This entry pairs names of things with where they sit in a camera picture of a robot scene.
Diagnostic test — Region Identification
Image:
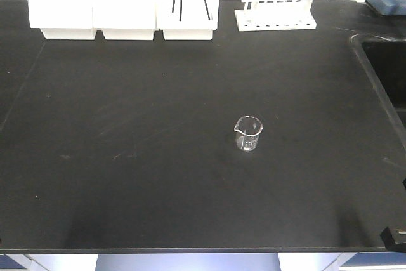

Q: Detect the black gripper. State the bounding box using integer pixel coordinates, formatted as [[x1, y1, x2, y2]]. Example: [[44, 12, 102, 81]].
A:
[[380, 227, 406, 252]]

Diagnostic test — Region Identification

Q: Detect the small clear glass beaker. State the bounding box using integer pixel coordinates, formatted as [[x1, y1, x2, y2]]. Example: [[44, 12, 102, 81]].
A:
[[233, 116, 263, 152]]

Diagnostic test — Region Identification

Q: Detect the right white storage box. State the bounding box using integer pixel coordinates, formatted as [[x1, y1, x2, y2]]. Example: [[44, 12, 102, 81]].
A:
[[156, 0, 219, 40]]

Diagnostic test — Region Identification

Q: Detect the white storage box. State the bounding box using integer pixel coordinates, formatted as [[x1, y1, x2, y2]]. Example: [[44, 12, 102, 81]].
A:
[[27, 0, 97, 40], [156, 0, 219, 40], [92, 0, 156, 41]]

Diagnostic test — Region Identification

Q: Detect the middle white storage box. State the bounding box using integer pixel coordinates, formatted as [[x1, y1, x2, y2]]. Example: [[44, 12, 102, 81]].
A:
[[92, 0, 156, 41]]

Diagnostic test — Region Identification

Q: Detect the left white storage box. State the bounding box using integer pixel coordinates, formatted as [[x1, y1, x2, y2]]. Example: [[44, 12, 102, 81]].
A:
[[27, 0, 97, 40]]

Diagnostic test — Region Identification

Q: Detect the black lab sink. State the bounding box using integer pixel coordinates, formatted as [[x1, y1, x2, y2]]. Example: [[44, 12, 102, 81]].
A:
[[349, 34, 405, 120]]

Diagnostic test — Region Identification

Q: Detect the white test tube rack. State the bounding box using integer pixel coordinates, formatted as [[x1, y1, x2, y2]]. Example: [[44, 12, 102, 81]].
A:
[[235, 0, 317, 32]]

